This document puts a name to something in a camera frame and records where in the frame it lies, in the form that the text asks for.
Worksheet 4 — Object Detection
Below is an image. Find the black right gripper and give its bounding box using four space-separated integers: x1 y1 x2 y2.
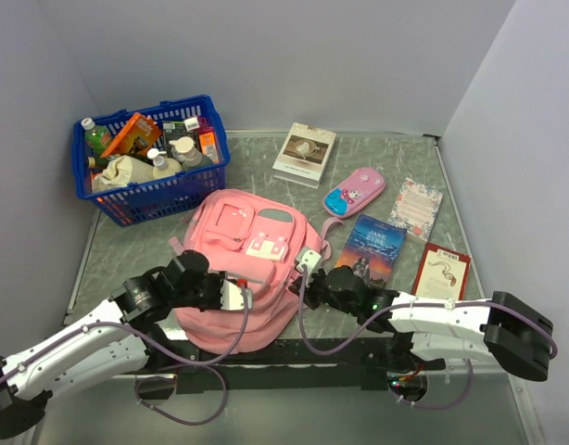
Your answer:
288 268 359 317

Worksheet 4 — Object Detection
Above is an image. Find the pink student backpack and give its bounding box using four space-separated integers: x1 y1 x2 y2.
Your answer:
169 189 339 354

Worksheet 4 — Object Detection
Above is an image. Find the pink blue pencil case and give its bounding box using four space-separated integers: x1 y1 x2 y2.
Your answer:
322 168 386 219

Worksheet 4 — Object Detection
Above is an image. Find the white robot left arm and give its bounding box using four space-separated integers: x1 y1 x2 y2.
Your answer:
0 250 249 439

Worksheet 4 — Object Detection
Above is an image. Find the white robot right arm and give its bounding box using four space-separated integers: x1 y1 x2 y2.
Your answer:
288 266 558 382

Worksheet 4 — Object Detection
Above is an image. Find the beige cloth bag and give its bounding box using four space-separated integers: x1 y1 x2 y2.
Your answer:
92 156 154 193

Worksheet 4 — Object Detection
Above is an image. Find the blue Jane Eyre book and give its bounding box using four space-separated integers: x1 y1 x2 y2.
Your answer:
335 214 406 288

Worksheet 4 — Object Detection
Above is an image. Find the red framed card book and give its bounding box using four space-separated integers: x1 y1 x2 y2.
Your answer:
412 242 471 300

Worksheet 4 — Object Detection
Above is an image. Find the floral pink notebook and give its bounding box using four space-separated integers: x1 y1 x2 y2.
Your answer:
387 177 443 242

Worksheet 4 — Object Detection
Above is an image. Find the cream lotion bottle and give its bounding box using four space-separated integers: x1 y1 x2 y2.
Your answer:
146 147 183 180

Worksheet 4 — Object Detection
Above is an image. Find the blue plastic shopping basket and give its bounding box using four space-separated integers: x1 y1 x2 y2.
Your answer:
70 95 231 227

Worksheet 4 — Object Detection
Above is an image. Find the white coffee cover book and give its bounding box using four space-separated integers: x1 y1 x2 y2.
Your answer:
272 122 336 188

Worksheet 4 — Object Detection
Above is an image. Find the grey pump bottle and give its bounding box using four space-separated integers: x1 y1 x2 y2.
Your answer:
169 136 214 172

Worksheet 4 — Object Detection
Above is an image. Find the pink carton box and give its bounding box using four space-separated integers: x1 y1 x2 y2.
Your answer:
197 117 220 163

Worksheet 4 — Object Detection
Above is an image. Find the black packaged box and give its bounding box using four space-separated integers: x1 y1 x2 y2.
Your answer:
162 121 200 156

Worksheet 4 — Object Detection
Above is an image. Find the orange snack box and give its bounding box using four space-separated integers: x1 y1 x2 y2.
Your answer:
101 112 162 158

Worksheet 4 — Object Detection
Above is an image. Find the green drink bottle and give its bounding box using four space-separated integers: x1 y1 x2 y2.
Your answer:
81 118 113 158

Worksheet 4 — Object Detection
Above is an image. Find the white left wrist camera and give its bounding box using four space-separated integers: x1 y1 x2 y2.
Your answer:
221 280 253 312

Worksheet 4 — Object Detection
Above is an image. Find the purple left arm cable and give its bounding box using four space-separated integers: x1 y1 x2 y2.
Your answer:
0 282 251 426

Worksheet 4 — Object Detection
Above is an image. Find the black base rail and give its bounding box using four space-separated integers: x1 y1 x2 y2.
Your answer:
133 334 446 394

